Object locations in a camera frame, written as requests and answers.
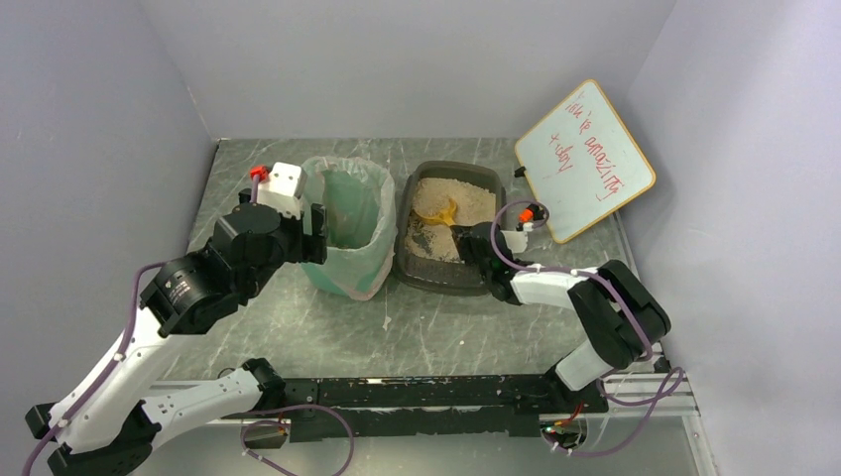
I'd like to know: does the yellow litter scoop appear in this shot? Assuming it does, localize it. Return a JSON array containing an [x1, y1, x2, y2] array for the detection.
[[414, 198, 458, 227]]

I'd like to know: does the dark grey litter tray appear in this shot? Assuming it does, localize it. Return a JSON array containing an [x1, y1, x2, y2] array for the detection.
[[392, 161, 506, 297]]

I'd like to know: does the green trash bin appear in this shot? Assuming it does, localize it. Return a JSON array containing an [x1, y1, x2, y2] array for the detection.
[[299, 164, 389, 298]]

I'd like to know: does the clear plastic bin liner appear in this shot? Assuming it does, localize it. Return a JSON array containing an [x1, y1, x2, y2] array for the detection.
[[297, 155, 398, 302]]

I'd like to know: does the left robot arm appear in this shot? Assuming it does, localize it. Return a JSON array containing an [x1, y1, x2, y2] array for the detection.
[[26, 203, 326, 475]]

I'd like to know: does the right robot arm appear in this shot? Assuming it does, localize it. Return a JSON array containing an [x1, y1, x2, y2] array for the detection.
[[451, 222, 671, 391]]

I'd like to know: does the beige cat litter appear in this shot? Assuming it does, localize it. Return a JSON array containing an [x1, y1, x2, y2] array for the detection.
[[406, 178, 497, 263]]

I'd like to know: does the orange marker cap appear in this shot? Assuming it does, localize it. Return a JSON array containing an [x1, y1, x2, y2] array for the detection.
[[519, 208, 535, 223]]

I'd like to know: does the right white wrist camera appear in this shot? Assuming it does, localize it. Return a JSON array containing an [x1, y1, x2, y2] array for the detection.
[[502, 230, 529, 254]]

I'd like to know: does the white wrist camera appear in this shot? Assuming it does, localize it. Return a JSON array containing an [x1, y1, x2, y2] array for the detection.
[[249, 162, 307, 219], [502, 230, 529, 254]]

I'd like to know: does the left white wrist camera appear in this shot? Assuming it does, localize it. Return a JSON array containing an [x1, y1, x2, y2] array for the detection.
[[249, 162, 307, 219]]

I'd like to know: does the small whiteboard wooden frame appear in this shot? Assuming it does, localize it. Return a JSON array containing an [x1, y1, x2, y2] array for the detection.
[[514, 79, 657, 244]]

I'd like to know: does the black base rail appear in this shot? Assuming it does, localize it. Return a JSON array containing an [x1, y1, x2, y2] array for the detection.
[[234, 373, 608, 442]]

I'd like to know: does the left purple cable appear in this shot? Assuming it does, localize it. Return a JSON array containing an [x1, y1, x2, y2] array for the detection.
[[21, 261, 166, 476]]

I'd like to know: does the aluminium frame rail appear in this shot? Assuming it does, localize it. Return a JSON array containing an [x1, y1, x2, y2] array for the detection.
[[611, 216, 717, 476]]

